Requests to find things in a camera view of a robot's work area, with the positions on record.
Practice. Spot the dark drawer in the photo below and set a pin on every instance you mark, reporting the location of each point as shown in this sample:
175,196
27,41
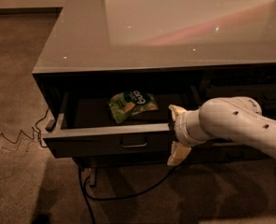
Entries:
122,160
85,128
265,94
218,151

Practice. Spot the green snack bag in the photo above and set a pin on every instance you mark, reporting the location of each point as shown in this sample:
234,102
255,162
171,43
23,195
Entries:
131,103

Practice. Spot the black power adapter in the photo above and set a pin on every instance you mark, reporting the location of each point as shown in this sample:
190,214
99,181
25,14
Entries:
50,125

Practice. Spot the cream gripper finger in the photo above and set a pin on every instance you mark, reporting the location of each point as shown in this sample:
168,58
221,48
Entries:
179,152
176,111

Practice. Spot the grey drawer cabinet counter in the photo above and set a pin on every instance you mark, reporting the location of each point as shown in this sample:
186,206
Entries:
100,48

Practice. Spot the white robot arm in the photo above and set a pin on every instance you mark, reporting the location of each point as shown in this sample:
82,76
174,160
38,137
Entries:
236,119

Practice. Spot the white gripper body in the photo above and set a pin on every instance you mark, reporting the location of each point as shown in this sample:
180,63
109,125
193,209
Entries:
181,128

